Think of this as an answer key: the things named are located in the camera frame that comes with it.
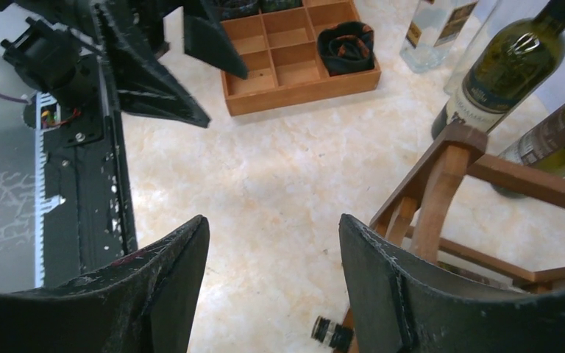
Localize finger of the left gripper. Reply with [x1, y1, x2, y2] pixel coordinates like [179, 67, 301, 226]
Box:
[92, 1, 210, 129]
[182, 0, 249, 79]

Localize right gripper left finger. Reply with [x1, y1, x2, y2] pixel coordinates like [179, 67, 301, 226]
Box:
[0, 215, 210, 352]

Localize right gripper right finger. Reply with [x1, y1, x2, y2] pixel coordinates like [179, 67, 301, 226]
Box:
[339, 214, 565, 352]

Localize brown wooden wine rack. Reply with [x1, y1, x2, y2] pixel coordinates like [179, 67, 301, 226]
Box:
[346, 121, 565, 353]

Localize dark green wine bottle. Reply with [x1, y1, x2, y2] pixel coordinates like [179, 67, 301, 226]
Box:
[498, 104, 565, 178]

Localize clear square spirit bottle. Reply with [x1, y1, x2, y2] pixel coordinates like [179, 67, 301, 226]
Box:
[399, 0, 477, 74]

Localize dark wine bottle black cap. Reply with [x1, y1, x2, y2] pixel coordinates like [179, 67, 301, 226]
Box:
[431, 1, 565, 138]

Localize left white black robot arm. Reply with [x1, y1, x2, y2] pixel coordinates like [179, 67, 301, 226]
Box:
[0, 1, 248, 128]

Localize dark rolled sock middle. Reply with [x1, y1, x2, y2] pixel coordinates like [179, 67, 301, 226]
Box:
[213, 0, 260, 21]

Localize dark rolled sock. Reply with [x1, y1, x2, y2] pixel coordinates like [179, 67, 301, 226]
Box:
[260, 0, 302, 13]
[213, 0, 260, 21]

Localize dark rolled sock front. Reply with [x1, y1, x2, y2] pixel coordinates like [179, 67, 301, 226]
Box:
[260, 0, 302, 13]

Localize black rolled sock top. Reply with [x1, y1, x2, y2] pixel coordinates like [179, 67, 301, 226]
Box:
[316, 21, 374, 76]

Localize grey cable comb strip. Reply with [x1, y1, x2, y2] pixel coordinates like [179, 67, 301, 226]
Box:
[34, 93, 65, 288]

